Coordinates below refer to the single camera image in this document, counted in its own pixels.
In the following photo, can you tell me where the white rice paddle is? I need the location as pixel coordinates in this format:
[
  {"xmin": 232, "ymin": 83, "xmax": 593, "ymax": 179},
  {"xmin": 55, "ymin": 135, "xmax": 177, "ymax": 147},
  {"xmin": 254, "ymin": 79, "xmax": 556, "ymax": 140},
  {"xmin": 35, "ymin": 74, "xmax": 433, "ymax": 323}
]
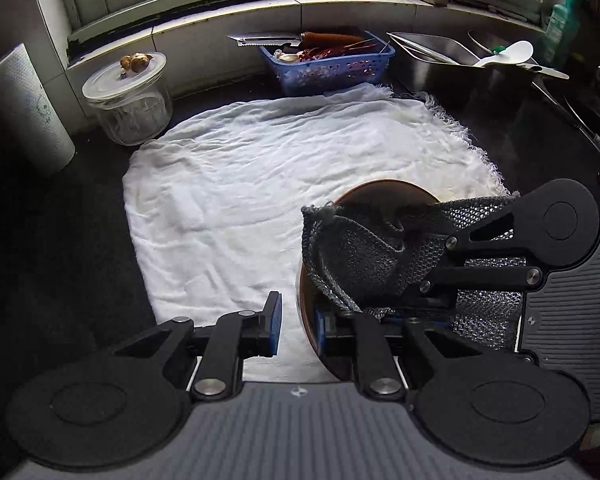
[{"xmin": 471, "ymin": 40, "xmax": 535, "ymax": 69}]

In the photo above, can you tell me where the glass jar with lid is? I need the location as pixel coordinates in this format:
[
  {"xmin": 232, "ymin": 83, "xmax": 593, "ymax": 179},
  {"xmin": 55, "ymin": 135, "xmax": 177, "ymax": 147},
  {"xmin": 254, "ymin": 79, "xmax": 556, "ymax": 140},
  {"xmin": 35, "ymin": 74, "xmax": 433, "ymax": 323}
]
[{"xmin": 82, "ymin": 51, "xmax": 174, "ymax": 147}]

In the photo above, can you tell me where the green soap bottle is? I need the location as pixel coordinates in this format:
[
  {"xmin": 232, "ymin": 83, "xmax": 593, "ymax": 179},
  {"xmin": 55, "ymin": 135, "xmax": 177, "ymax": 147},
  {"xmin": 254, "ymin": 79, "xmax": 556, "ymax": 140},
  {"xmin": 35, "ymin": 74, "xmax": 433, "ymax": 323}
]
[{"xmin": 544, "ymin": 0, "xmax": 588, "ymax": 69}]

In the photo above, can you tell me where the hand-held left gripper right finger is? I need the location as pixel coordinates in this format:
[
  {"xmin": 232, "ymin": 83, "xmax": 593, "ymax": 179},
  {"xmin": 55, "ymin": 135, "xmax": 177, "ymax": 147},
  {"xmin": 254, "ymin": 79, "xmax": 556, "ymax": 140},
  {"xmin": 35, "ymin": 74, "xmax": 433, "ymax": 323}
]
[{"xmin": 314, "ymin": 308, "xmax": 483, "ymax": 403}]

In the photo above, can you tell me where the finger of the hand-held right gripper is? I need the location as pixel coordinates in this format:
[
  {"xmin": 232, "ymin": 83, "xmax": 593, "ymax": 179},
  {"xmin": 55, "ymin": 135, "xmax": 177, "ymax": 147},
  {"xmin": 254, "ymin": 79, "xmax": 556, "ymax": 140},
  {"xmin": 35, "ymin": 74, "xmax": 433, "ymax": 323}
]
[
  {"xmin": 402, "ymin": 194, "xmax": 523, "ymax": 264},
  {"xmin": 360, "ymin": 266, "xmax": 546, "ymax": 328}
]

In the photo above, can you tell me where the white cloth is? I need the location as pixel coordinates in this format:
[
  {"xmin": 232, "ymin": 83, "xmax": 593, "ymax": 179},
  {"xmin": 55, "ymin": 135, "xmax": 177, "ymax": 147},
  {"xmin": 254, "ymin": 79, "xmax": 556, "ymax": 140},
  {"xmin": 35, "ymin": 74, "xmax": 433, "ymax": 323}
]
[{"xmin": 122, "ymin": 83, "xmax": 511, "ymax": 384}]

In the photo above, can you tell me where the grey mesh dishcloth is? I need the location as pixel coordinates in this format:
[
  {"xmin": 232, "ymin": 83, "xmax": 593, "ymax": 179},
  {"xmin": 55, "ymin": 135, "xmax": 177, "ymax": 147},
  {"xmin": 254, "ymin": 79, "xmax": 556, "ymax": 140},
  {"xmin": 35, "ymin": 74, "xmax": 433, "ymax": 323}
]
[{"xmin": 301, "ymin": 195, "xmax": 526, "ymax": 352}]

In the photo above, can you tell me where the stainless steel tray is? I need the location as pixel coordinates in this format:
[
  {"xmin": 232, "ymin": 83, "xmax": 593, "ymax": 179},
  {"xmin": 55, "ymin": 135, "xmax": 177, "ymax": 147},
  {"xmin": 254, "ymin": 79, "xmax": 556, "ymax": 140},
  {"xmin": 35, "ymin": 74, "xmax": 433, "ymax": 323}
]
[{"xmin": 386, "ymin": 31, "xmax": 538, "ymax": 107}]

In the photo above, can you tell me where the blue plastic basket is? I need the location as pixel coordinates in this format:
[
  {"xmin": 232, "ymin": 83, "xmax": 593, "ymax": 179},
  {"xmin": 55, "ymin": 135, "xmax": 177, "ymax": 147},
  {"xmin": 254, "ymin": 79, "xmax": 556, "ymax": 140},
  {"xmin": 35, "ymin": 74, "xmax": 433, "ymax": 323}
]
[{"xmin": 257, "ymin": 30, "xmax": 397, "ymax": 97}]

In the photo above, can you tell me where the paper towel roll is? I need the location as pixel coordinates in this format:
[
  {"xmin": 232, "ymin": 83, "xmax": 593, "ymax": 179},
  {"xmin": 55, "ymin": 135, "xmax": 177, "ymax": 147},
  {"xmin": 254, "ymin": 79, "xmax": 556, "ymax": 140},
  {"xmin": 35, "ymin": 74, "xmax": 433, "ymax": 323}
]
[{"xmin": 0, "ymin": 42, "xmax": 76, "ymax": 177}]

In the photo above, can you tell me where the serrated knife with brown handle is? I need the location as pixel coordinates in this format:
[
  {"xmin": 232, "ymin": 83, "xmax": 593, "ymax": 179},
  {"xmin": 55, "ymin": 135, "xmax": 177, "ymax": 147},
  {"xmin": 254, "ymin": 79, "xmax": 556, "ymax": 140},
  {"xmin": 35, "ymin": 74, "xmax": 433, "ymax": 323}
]
[{"xmin": 228, "ymin": 31, "xmax": 367, "ymax": 49}]

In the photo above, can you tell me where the brown bowl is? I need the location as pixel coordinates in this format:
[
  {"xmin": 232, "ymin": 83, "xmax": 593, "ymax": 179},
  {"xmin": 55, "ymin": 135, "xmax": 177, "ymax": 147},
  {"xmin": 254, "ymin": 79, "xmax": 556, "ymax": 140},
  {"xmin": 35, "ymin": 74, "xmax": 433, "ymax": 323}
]
[{"xmin": 296, "ymin": 179, "xmax": 448, "ymax": 382}]

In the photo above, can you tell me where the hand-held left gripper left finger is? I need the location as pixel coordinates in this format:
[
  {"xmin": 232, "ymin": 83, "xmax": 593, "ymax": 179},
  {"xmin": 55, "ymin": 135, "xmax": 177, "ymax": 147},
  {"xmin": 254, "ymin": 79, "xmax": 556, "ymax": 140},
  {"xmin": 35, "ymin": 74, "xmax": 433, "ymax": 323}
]
[{"xmin": 114, "ymin": 290, "xmax": 283, "ymax": 402}]

